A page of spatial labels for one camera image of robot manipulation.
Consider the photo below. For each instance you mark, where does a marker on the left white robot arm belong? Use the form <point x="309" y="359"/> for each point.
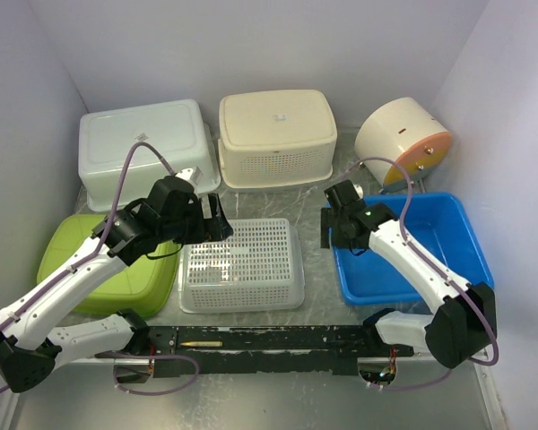
<point x="33" y="345"/>

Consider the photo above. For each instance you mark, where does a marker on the aluminium rail frame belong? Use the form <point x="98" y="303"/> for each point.
<point x="442" y="396"/>

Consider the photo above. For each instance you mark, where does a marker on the cream cylindrical bucket orange rim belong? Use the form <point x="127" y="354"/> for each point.
<point x="405" y="132"/>

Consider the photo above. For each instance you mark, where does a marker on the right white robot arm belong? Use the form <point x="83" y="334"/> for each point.
<point x="462" y="320"/>

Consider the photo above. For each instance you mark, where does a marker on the cream perforated basket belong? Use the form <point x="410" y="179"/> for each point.
<point x="275" y="139"/>

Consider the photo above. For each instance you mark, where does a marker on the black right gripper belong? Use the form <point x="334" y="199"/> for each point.
<point x="330" y="219"/>

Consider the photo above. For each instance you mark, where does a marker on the brass pencil-like rod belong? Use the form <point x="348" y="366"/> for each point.
<point x="202" y="344"/>

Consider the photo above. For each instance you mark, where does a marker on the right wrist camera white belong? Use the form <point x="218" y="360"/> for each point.
<point x="359" y="191"/>

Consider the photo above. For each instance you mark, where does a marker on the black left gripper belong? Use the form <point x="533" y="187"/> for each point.
<point x="213" y="228"/>

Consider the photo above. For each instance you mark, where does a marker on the blue plastic tub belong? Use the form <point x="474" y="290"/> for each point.
<point x="438" y="221"/>

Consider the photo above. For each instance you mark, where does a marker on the green plastic tub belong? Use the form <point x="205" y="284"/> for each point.
<point x="144" y="287"/>

